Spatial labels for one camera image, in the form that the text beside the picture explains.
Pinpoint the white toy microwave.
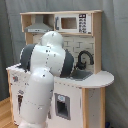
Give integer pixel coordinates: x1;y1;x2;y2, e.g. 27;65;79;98
55;14;91;34

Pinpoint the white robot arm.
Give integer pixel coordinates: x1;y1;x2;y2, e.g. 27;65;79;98
18;31;74;128

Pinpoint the wooden toy kitchen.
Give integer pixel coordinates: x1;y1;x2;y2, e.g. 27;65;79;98
7;10;114;128

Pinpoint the black toy faucet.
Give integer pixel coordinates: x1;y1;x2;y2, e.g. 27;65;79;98
76;50;94;70

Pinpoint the grey toy sink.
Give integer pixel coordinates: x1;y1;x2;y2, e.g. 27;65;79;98
69;69;92;81

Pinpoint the grey ice dispenser panel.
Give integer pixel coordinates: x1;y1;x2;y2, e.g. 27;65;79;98
55;93;71;120

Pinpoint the grey range hood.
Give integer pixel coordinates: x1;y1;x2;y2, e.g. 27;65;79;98
25;15;53;33

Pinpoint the left red stove knob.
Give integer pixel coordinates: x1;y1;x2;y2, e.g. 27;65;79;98
13;76;18;82

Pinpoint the toy oven door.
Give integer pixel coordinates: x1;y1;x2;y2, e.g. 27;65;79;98
17;95;23;114

